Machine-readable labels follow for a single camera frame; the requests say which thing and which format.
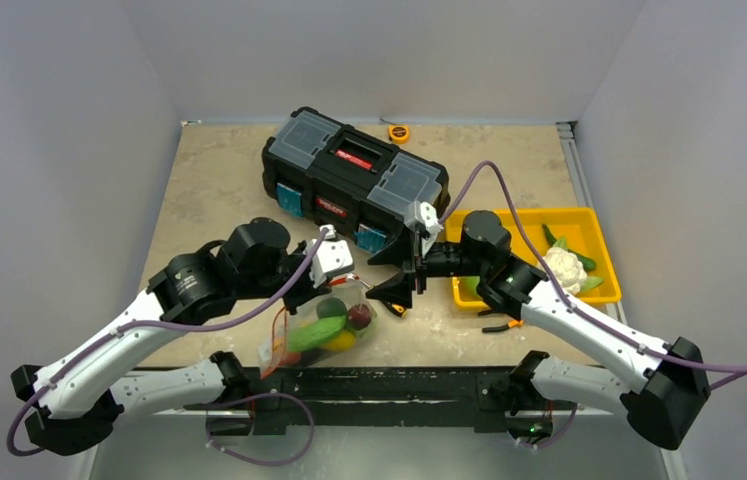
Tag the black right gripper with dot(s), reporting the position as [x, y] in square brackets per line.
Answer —
[421, 263]

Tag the orange black pliers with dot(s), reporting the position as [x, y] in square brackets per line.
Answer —
[503, 327]

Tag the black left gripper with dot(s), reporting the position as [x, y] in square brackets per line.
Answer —
[308, 290]

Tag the white cauliflower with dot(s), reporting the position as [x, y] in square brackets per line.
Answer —
[566, 269]

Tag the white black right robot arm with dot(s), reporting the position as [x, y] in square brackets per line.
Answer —
[658, 386]

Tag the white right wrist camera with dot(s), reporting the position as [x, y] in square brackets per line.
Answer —
[421, 218]

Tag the yellow corn cob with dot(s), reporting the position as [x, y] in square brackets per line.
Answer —
[343, 341]

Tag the green round cabbage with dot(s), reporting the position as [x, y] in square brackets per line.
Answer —
[469, 285]

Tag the yellow tape measure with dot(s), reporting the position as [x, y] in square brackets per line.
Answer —
[398, 133]

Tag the dark red plum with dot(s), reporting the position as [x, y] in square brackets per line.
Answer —
[359, 317]

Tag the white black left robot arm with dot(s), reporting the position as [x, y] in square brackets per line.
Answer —
[75, 402]

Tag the clear orange zip top bag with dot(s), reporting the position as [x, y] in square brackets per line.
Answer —
[273, 353]

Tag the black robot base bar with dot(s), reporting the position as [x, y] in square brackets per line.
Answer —
[486, 399]

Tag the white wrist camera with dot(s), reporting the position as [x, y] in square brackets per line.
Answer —
[331, 259]
[421, 218]

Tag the black plastic toolbox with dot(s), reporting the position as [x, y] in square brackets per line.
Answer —
[329, 172]

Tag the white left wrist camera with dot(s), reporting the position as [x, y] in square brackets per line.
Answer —
[331, 259]

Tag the green cucumber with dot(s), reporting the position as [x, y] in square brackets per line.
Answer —
[588, 263]

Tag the dark green avocado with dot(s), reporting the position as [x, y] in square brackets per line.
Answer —
[331, 307]

